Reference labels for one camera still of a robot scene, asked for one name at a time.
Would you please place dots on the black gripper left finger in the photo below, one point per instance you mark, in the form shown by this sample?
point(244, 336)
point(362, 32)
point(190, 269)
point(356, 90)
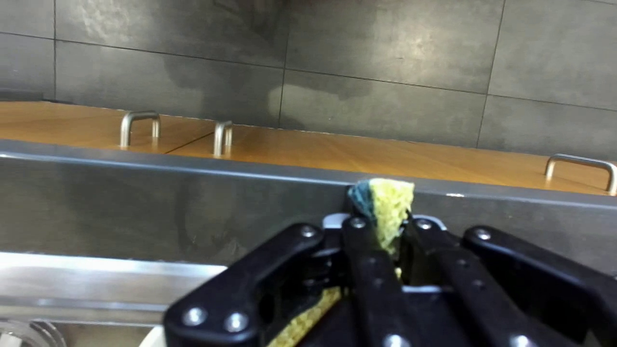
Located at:
point(256, 277)

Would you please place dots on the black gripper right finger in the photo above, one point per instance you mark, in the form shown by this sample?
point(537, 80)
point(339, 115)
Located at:
point(512, 271)

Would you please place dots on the yellow sponge with blue side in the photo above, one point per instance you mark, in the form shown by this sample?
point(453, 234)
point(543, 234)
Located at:
point(391, 205)

